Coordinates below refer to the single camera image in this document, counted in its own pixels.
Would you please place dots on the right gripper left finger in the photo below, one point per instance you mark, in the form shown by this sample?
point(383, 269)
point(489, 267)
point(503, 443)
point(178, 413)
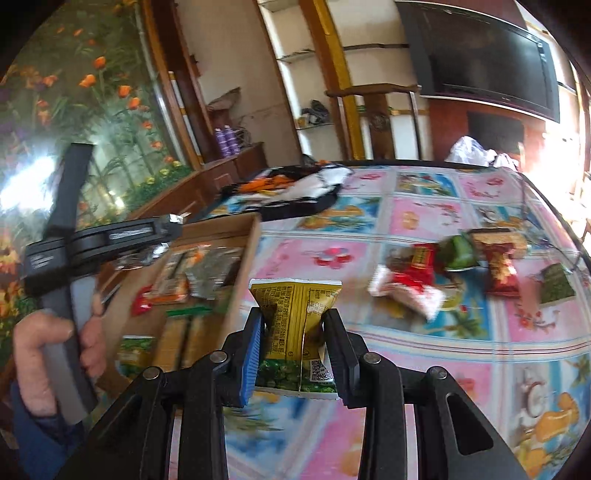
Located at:
point(132, 440)

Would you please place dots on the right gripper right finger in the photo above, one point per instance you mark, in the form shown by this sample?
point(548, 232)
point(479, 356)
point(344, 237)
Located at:
point(455, 440)

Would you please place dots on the yellow green pea snack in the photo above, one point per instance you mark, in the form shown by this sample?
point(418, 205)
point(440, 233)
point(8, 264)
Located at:
point(295, 359)

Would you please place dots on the orange-sealed cracker pack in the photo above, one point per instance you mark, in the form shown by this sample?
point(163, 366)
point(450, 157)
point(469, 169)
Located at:
point(170, 285)

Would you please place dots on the silver foil snack bag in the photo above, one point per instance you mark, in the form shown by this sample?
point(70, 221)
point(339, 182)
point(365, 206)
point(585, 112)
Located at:
point(210, 273)

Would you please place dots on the green-sealed cracker pack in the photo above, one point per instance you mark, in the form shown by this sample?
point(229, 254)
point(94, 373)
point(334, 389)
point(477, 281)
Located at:
point(176, 344)

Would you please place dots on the dark red snack packet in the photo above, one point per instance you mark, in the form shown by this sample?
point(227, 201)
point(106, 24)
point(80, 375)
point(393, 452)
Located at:
point(503, 278)

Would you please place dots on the blue sleeve forearm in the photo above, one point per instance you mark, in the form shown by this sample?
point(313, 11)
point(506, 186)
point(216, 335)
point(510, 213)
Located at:
point(45, 440)

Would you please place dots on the person's left hand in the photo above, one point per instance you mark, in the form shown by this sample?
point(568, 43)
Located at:
point(42, 328)

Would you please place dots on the small red packet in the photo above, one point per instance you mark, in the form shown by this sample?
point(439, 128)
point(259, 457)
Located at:
point(141, 303)

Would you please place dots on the green pea snack right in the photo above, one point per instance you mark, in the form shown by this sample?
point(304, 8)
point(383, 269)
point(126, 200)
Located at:
point(134, 355)

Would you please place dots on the white red snack packet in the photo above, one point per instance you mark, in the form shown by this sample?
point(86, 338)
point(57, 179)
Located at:
point(422, 298)

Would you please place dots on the cardboard box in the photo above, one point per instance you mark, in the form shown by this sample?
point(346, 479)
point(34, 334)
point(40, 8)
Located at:
point(183, 306)

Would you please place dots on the red candy bar packet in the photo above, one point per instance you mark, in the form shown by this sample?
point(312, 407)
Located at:
point(417, 261)

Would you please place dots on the wooden side cabinet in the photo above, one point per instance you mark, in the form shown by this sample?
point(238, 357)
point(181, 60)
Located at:
point(200, 188)

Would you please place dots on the green wrapped snack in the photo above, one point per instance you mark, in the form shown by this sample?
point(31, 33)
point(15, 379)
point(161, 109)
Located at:
point(457, 253)

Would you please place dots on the far cracker pack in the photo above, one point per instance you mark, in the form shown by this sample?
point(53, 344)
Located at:
point(495, 236)

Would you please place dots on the black white orange bag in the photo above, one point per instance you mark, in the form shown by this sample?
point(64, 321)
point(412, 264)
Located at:
point(285, 192)

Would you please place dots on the purple bottle left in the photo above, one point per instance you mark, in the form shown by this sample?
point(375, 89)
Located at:
point(222, 143)

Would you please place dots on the purple bottle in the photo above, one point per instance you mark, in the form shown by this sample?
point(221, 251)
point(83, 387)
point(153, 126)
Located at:
point(231, 140)
point(222, 143)

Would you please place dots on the purple bottle right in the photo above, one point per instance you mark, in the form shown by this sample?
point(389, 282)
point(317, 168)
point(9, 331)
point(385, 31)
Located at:
point(231, 140)

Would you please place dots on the green seaweed snack packet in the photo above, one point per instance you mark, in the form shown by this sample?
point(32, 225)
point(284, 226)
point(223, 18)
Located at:
point(555, 286)

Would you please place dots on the wooden chair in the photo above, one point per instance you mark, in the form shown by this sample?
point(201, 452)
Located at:
point(378, 116)

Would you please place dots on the white plastic bag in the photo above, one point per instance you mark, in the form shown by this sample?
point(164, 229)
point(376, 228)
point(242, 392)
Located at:
point(468, 151)

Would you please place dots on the shoes on shelf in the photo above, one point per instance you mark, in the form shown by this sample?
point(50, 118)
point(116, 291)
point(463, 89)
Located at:
point(314, 115)

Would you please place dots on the black flat television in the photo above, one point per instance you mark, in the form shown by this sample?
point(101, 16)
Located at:
point(462, 54)

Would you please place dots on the flower wall painting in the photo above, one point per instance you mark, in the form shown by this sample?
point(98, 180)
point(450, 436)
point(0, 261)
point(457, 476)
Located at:
point(85, 76)

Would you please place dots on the white wall shelf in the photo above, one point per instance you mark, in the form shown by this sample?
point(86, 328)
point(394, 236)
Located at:
point(302, 77)

